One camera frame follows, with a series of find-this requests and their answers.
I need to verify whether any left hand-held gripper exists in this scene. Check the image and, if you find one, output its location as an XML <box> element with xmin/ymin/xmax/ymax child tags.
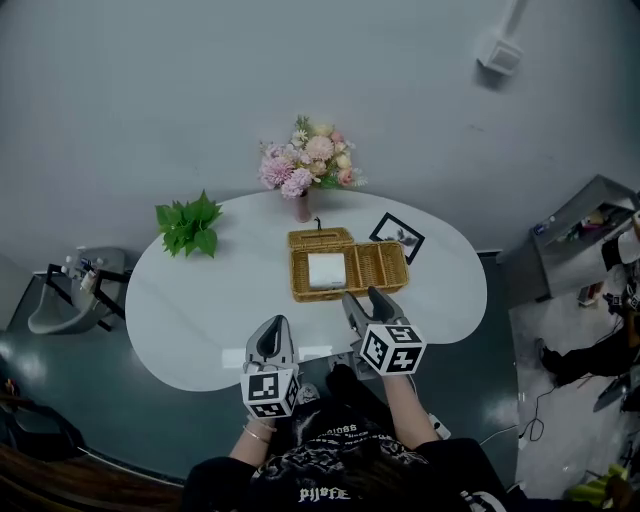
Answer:
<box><xmin>239</xmin><ymin>314</ymin><xmax>301</xmax><ymax>420</ymax></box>

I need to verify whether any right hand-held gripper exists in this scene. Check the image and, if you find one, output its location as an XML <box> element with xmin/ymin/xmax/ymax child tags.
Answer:
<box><xmin>341</xmin><ymin>285</ymin><xmax>428</xmax><ymax>381</ymax></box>

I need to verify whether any woven wicker container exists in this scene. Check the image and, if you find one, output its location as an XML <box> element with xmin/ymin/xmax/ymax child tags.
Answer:
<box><xmin>286</xmin><ymin>226</ymin><xmax>411</xmax><ymax>304</ymax></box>

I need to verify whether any white tissue pack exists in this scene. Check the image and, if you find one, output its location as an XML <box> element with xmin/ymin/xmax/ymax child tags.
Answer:
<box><xmin>306</xmin><ymin>251</ymin><xmax>348</xmax><ymax>292</ymax></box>

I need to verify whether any person's right forearm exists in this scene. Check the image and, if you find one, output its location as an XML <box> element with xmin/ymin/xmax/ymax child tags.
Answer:
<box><xmin>381</xmin><ymin>372</ymin><xmax>442</xmax><ymax>451</ymax></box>

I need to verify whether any person's left forearm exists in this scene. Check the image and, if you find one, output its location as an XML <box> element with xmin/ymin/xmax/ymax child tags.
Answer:
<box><xmin>228</xmin><ymin>414</ymin><xmax>279</xmax><ymax>470</ymax></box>

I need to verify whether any person's black trouser leg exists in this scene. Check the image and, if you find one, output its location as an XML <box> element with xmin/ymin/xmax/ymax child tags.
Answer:
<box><xmin>325</xmin><ymin>363</ymin><xmax>399</xmax><ymax>439</ymax></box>

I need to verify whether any pink slim vase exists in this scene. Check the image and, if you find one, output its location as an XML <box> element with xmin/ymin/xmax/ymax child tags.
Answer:
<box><xmin>294</xmin><ymin>189</ymin><xmax>314</xmax><ymax>224</ymax></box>

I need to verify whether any white power strip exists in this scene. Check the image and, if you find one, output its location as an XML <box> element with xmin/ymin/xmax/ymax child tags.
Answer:
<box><xmin>426</xmin><ymin>411</ymin><xmax>453</xmax><ymax>442</ymax></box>

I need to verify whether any green leafy plant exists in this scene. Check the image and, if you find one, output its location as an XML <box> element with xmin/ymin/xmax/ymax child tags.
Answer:
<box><xmin>154</xmin><ymin>189</ymin><xmax>224</xmax><ymax>260</ymax></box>

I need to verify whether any person's black printed shirt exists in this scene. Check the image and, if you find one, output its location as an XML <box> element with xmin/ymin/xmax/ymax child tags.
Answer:
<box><xmin>178</xmin><ymin>399</ymin><xmax>534</xmax><ymax>512</ymax></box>

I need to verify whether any pink artificial flower bouquet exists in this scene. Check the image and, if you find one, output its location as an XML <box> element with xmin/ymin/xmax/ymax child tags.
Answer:
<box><xmin>257</xmin><ymin>114</ymin><xmax>370</xmax><ymax>201</ymax></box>

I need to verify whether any black metal stand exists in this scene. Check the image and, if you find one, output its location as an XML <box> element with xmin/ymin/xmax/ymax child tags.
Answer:
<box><xmin>44</xmin><ymin>263</ymin><xmax>133</xmax><ymax>333</ymax></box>

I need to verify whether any grey metal cabinet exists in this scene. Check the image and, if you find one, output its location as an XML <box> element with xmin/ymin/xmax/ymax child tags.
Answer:
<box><xmin>497</xmin><ymin>173</ymin><xmax>640</xmax><ymax>303</ymax></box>

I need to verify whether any grey shell chair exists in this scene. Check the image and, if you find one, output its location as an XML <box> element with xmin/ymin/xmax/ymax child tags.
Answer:
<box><xmin>26</xmin><ymin>246</ymin><xmax>127</xmax><ymax>336</ymax></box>

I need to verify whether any yellow banana bunch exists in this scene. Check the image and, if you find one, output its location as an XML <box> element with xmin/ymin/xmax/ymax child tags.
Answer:
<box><xmin>565</xmin><ymin>463</ymin><xmax>632</xmax><ymax>507</ymax></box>

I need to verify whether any black picture frame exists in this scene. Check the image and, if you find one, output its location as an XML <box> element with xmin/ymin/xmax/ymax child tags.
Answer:
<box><xmin>368</xmin><ymin>211</ymin><xmax>427</xmax><ymax>266</ymax></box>

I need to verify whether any thin gold bracelet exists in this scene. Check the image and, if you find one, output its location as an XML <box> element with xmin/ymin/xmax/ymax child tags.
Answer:
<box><xmin>242</xmin><ymin>422</ymin><xmax>278</xmax><ymax>444</ymax></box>

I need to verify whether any black floor cable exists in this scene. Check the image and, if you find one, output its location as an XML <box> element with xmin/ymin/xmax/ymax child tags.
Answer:
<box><xmin>517</xmin><ymin>377</ymin><xmax>601</xmax><ymax>444</ymax></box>

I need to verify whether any white wall box with conduit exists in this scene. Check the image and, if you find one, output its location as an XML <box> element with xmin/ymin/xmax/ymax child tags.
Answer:
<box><xmin>476</xmin><ymin>0</ymin><xmax>526</xmax><ymax>77</ymax></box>

